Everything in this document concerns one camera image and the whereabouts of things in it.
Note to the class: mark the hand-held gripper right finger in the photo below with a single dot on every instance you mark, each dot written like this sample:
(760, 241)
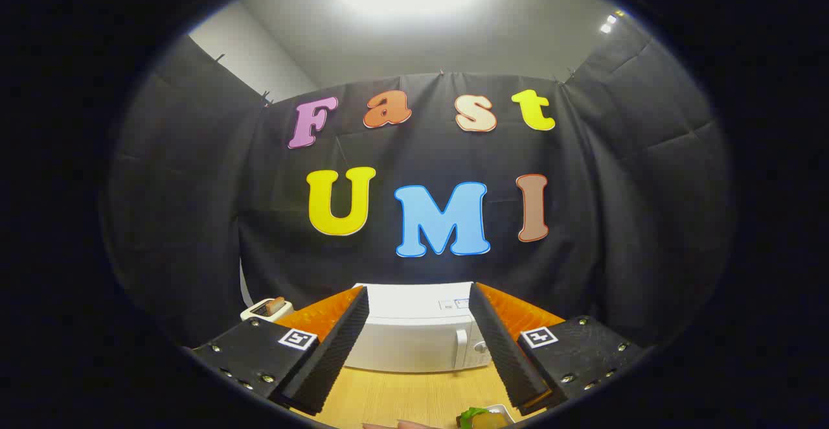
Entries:
(508, 358)

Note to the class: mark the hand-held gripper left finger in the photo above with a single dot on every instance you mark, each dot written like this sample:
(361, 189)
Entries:
(337, 358)

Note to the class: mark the brown bread sandwich with lettuce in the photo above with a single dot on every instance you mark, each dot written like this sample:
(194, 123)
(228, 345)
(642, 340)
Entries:
(482, 420)

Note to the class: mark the white microwave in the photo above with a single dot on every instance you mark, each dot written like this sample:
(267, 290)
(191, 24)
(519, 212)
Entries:
(414, 341)

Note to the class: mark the bread slice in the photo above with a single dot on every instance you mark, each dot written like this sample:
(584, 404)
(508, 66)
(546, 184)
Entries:
(276, 305)

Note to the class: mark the cream toaster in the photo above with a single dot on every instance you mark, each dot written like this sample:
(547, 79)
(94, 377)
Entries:
(256, 312)

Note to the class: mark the black backdrop cloth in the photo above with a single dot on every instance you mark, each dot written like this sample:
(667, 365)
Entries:
(194, 221)

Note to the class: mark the small ceiling spotlights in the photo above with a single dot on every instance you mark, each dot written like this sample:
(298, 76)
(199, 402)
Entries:
(609, 24)

